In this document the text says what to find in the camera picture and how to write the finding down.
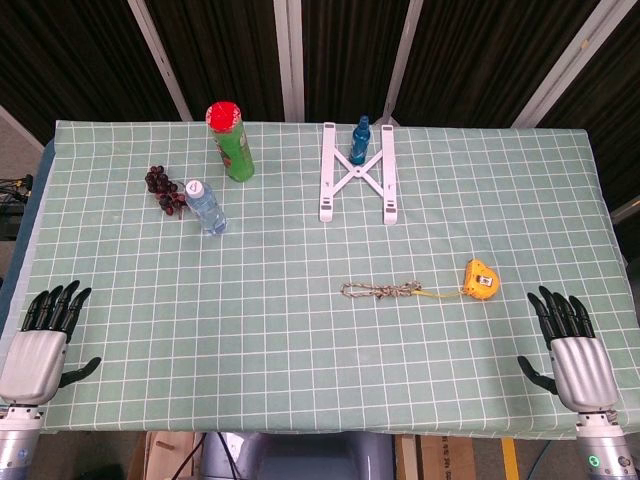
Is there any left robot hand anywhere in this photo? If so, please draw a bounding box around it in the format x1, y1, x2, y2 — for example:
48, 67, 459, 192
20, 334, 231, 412
0, 279, 103, 407

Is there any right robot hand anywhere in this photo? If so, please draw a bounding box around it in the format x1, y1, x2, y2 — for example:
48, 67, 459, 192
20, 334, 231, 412
516, 285, 620, 412

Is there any yellow tape measure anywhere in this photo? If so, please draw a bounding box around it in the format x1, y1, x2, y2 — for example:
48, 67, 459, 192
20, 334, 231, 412
424, 258, 500, 301

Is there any braided rope loop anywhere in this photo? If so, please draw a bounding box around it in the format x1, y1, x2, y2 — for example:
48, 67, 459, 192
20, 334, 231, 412
341, 280, 423, 301

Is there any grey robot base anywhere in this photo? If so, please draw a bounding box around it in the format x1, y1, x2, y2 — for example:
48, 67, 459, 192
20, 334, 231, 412
200, 431, 396, 480

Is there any brown cardboard box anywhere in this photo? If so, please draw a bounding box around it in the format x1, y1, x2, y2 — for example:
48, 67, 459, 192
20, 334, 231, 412
130, 431, 204, 480

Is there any dark red grape bunch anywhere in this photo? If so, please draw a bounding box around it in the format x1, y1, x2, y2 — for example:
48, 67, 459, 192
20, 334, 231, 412
144, 165, 188, 218

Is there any clear water bottle white cap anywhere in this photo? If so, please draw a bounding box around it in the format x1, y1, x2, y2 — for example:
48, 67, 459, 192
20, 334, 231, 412
184, 180, 229, 237

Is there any green checkered tablecloth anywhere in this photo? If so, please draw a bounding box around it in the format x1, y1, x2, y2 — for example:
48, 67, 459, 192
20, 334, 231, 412
0, 119, 640, 435

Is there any green chip can red lid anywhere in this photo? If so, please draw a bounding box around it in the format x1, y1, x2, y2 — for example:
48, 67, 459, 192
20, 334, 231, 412
205, 101, 256, 182

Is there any white folding laptop stand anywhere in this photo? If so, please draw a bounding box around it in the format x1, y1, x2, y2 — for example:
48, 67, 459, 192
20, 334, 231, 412
318, 122, 400, 225

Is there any blue spray bottle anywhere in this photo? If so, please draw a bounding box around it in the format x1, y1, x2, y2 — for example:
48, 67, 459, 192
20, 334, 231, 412
349, 115, 372, 166

